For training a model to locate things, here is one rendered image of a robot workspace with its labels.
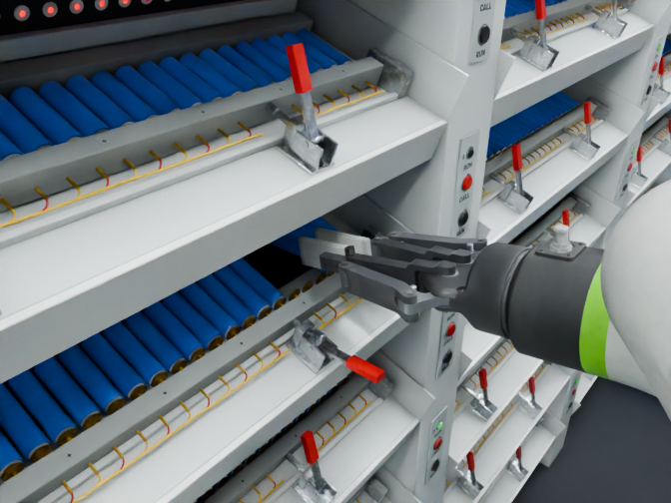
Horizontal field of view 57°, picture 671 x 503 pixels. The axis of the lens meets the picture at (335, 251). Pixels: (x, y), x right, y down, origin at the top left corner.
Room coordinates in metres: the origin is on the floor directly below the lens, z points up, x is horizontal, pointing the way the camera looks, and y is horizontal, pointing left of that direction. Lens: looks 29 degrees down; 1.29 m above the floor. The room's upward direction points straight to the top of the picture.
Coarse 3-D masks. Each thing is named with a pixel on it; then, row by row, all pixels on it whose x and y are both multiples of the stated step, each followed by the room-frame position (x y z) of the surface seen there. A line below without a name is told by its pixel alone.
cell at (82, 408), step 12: (48, 360) 0.38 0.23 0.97; (36, 372) 0.38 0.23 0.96; (48, 372) 0.37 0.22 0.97; (60, 372) 0.37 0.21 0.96; (48, 384) 0.37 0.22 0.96; (60, 384) 0.37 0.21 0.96; (72, 384) 0.37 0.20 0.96; (60, 396) 0.36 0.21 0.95; (72, 396) 0.36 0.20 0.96; (84, 396) 0.36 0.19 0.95; (72, 408) 0.35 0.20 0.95; (84, 408) 0.35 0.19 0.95; (96, 408) 0.35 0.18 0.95; (84, 420) 0.35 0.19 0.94
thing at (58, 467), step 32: (320, 288) 0.52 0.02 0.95; (288, 320) 0.47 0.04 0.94; (224, 352) 0.42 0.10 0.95; (256, 352) 0.45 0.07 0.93; (160, 384) 0.38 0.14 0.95; (192, 384) 0.39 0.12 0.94; (128, 416) 0.35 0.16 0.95; (160, 416) 0.36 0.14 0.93; (64, 448) 0.31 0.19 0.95; (96, 448) 0.32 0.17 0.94; (32, 480) 0.29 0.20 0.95; (64, 480) 0.30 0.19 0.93
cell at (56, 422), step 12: (24, 372) 0.37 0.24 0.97; (12, 384) 0.36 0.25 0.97; (24, 384) 0.36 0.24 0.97; (36, 384) 0.36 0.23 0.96; (24, 396) 0.35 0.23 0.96; (36, 396) 0.35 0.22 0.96; (48, 396) 0.35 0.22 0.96; (36, 408) 0.34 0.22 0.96; (48, 408) 0.34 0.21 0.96; (60, 408) 0.35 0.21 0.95; (36, 420) 0.34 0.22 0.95; (48, 420) 0.34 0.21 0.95; (60, 420) 0.34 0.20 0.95; (48, 432) 0.33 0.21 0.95; (60, 432) 0.33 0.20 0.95
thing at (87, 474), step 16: (336, 304) 0.53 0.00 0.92; (288, 336) 0.47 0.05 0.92; (224, 384) 0.41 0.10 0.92; (192, 400) 0.39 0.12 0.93; (176, 416) 0.37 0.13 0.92; (144, 432) 0.35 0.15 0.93; (128, 448) 0.34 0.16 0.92; (96, 464) 0.32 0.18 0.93; (80, 480) 0.31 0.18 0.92; (48, 496) 0.29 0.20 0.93; (64, 496) 0.30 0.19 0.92
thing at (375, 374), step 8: (320, 336) 0.46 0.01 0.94; (320, 344) 0.46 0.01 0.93; (328, 344) 0.46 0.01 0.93; (328, 352) 0.45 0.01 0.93; (336, 352) 0.45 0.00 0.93; (344, 352) 0.45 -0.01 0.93; (344, 360) 0.43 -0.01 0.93; (352, 360) 0.43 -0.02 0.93; (360, 360) 0.43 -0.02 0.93; (352, 368) 0.43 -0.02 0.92; (360, 368) 0.42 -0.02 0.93; (368, 368) 0.42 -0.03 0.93; (376, 368) 0.42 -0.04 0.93; (368, 376) 0.42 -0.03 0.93; (376, 376) 0.41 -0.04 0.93
